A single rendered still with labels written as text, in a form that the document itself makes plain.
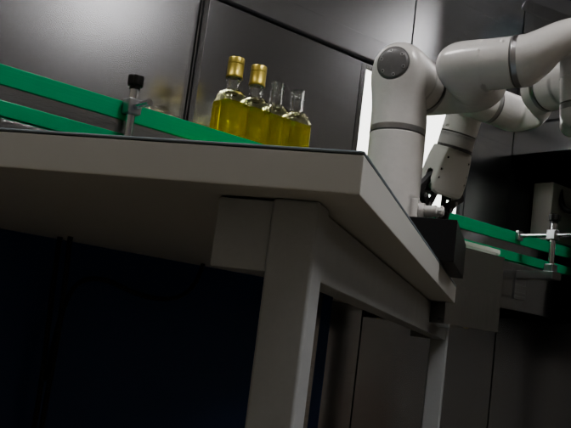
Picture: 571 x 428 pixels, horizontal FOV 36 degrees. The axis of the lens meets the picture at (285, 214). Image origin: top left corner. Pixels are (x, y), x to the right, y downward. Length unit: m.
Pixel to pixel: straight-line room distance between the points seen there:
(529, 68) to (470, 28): 1.21
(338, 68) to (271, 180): 1.51
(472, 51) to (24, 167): 0.87
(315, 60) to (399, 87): 0.68
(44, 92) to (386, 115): 0.55
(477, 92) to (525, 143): 1.23
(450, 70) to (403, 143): 0.14
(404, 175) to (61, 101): 0.57
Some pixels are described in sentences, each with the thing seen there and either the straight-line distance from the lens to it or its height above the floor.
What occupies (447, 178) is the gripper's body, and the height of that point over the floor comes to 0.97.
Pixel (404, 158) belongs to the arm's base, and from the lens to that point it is 1.45.
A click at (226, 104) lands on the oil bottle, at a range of 1.77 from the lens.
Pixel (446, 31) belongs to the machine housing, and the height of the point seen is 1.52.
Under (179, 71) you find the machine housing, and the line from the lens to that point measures 1.93.
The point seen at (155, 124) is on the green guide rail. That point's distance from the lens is 1.54.
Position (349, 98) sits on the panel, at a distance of 2.20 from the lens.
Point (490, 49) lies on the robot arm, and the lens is 1.46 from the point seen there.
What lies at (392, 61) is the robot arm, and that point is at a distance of 1.49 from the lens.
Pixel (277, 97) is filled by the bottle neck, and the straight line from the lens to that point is 1.87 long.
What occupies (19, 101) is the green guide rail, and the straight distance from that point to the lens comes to 1.44.
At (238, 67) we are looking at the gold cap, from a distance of 1.81.
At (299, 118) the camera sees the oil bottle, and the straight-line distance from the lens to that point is 1.88.
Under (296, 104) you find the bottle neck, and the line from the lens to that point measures 1.90.
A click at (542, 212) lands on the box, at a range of 2.77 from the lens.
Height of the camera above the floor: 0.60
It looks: 8 degrees up
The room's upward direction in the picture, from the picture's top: 7 degrees clockwise
